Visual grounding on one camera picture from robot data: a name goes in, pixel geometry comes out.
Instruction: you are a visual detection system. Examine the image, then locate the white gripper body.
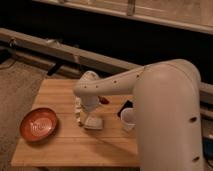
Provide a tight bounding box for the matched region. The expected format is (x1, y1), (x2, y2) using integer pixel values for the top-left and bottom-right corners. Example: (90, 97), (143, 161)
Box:
(80, 101), (99, 125)

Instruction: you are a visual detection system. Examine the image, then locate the white sponge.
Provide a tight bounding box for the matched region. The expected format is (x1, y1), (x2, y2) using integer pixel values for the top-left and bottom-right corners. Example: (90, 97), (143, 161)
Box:
(84, 116), (103, 130)

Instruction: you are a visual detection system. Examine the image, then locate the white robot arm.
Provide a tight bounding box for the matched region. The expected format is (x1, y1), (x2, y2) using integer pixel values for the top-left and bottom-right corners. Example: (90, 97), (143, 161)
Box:
(74, 59), (204, 171)

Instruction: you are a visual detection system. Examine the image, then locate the orange ceramic bowl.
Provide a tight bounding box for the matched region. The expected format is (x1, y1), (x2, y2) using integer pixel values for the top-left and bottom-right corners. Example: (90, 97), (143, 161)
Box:
(19, 108), (58, 142)

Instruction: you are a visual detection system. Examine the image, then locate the white tube bottle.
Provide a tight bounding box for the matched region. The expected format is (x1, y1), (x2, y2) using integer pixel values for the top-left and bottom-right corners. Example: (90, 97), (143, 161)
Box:
(74, 97), (86, 126)

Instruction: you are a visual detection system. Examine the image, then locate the brown sausage-shaped object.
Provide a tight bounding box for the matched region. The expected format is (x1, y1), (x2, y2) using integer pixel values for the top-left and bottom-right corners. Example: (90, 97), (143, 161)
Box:
(98, 96), (109, 104)

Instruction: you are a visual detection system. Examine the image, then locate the small black box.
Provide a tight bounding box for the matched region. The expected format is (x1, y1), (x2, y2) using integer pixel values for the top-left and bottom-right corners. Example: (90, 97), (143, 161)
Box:
(117, 100), (133, 117)

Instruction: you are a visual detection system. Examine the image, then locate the translucent plastic cup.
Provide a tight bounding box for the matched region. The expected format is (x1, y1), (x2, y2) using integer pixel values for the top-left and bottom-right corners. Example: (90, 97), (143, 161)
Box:
(120, 108), (135, 131)

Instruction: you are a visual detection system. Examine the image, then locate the blue device on floor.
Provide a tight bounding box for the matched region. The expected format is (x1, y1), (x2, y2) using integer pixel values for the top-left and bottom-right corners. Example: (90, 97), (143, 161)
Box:
(202, 137), (213, 161)

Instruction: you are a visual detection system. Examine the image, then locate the wooden ledge beam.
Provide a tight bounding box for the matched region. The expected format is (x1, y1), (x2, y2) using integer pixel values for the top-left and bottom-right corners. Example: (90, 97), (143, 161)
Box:
(34, 0), (213, 35)

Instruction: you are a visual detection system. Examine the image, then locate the long metal rail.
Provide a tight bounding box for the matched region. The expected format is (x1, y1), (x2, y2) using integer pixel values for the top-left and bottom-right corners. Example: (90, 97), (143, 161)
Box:
(0, 27), (213, 121)

